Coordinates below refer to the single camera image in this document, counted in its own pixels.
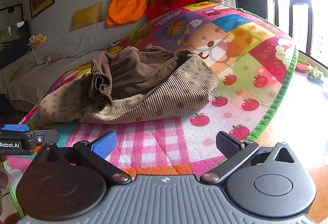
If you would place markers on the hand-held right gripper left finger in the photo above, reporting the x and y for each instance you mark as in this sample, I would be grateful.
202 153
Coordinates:
103 145

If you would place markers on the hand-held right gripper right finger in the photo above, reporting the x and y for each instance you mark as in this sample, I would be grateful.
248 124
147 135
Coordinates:
227 144

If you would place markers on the dark glass tank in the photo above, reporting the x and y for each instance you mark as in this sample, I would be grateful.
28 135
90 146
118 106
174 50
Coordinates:
12 39

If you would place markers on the small beige plush toy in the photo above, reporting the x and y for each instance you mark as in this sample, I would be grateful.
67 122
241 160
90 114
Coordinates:
52 57

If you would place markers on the small yellow plush toy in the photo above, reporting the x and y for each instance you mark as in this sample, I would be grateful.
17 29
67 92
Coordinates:
35 40

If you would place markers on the colourful cartoon play mat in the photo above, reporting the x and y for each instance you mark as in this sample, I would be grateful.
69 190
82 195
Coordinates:
230 72

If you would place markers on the orange pumpkin plush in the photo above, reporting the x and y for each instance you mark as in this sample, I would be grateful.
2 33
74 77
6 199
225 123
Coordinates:
125 6

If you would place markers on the sofa with white cover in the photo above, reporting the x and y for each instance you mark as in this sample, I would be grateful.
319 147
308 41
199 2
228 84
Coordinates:
76 39

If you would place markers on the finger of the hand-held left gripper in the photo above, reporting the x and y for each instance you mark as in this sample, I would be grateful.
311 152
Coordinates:
14 127
46 136

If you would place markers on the black window frame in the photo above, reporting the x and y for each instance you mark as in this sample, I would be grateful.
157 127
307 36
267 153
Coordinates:
289 16

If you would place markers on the small green potted plant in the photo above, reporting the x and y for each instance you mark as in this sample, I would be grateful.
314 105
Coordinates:
315 74

